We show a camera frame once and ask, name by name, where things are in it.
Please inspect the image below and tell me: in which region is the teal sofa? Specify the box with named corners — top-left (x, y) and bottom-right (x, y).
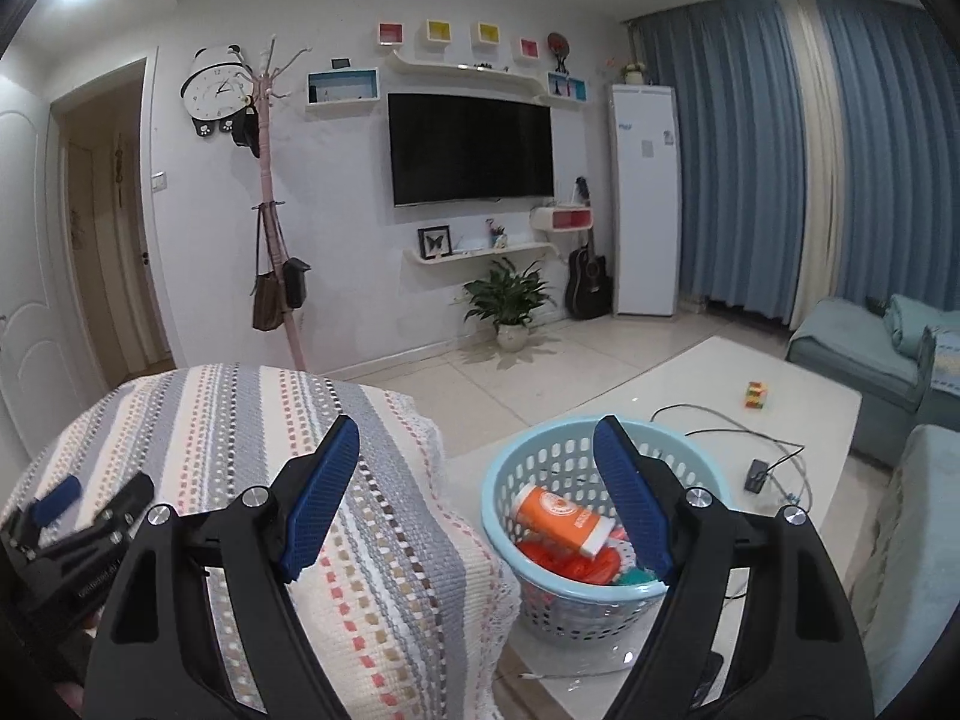
top-left (786, 296), bottom-right (960, 466)

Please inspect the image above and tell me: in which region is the potted green plant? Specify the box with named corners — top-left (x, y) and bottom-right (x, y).
top-left (461, 256), bottom-right (548, 352)

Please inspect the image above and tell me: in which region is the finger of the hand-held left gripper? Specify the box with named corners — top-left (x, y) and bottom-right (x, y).
top-left (45, 471), bottom-right (155, 557)
top-left (4, 476), bottom-right (82, 550)

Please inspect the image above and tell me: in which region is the pink coat rack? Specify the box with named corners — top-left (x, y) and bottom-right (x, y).
top-left (251, 34), bottom-right (310, 372)

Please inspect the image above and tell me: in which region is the patterned cloth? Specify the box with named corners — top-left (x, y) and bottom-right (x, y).
top-left (922, 326), bottom-right (960, 398)

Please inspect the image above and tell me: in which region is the red white box shelf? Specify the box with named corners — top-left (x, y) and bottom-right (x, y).
top-left (531, 206), bottom-right (595, 238)

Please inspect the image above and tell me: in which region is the striped woven tablecloth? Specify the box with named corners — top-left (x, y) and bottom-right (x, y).
top-left (0, 362), bottom-right (522, 720)

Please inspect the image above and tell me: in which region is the white coffee table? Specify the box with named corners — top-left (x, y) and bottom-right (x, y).
top-left (442, 336), bottom-right (862, 683)

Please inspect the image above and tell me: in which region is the white curved wall shelf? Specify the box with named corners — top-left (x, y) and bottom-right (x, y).
top-left (405, 242), bottom-right (560, 266)
top-left (390, 49), bottom-right (545, 102)

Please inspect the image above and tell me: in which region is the light blue plastic basket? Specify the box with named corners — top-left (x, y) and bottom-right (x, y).
top-left (480, 416), bottom-right (732, 646)

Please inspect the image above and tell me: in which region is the black cap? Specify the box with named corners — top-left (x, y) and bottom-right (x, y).
top-left (231, 106), bottom-right (262, 158)

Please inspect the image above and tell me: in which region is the brown shoulder bag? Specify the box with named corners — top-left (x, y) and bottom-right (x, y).
top-left (251, 202), bottom-right (284, 332)

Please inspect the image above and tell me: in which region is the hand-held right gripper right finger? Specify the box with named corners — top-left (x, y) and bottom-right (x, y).
top-left (592, 414), bottom-right (878, 720)

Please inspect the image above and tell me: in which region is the folded teal blanket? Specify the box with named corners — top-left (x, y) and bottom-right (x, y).
top-left (881, 294), bottom-right (960, 361)

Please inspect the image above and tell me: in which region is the orange white cylindrical bottle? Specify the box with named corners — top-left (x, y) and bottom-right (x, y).
top-left (512, 484), bottom-right (617, 560)

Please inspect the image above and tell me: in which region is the blue curtain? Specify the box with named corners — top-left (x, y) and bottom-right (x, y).
top-left (622, 0), bottom-right (960, 331)

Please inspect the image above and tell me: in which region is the cream curtain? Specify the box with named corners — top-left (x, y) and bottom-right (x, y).
top-left (780, 0), bottom-right (850, 331)

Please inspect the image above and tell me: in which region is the panda wall clock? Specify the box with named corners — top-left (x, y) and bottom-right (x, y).
top-left (184, 43), bottom-right (254, 140)

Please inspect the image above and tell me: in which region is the orange plastic bag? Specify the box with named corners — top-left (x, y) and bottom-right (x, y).
top-left (517, 536), bottom-right (625, 587)

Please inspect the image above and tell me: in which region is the long blue box shelf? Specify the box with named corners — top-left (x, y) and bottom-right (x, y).
top-left (305, 69), bottom-right (382, 112)

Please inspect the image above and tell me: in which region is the black guitar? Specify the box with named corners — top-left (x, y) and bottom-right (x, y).
top-left (566, 176), bottom-right (613, 320)

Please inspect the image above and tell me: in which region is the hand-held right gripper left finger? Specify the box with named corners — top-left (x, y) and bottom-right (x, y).
top-left (84, 414), bottom-right (361, 720)

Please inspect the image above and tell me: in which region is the black shoulder bag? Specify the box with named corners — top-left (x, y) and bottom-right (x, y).
top-left (282, 257), bottom-right (312, 310)

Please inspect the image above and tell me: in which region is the black cable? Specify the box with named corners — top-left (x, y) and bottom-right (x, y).
top-left (649, 403), bottom-right (809, 512)

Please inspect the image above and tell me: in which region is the white standing air conditioner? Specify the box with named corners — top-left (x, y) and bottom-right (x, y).
top-left (607, 82), bottom-right (680, 317)

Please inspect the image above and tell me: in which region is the white door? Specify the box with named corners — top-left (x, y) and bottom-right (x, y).
top-left (0, 111), bottom-right (85, 458)

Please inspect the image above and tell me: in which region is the black television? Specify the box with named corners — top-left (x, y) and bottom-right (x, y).
top-left (386, 92), bottom-right (556, 207)

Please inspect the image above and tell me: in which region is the grey green sofa seat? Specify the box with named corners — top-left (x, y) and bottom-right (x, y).
top-left (847, 424), bottom-right (960, 720)

